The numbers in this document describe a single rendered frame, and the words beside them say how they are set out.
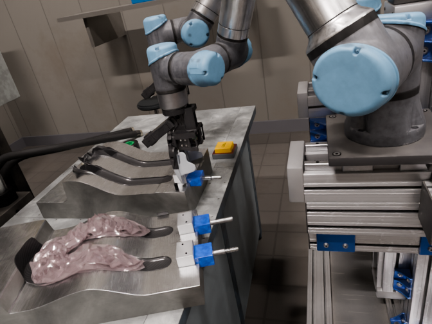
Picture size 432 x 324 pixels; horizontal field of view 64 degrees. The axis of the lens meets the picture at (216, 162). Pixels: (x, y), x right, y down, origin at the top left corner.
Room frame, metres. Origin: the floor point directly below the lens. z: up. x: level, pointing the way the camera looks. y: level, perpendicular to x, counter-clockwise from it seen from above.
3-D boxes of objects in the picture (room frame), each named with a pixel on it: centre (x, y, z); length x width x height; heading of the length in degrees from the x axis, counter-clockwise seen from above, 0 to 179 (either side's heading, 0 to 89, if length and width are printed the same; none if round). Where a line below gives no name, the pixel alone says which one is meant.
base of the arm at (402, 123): (0.64, -0.35, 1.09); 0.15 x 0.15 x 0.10
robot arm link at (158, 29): (1.18, 0.10, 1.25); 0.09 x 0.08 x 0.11; 96
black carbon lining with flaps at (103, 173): (0.99, 0.28, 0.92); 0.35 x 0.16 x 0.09; 72
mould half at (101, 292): (0.63, 0.32, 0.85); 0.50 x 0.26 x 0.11; 89
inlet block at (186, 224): (0.69, 0.05, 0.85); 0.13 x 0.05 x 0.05; 89
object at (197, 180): (0.86, 0.06, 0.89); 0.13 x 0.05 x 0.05; 72
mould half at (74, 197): (1.00, 0.30, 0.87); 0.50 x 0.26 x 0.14; 72
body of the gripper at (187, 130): (0.86, 0.07, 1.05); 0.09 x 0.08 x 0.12; 72
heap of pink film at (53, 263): (0.64, 0.32, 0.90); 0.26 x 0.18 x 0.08; 89
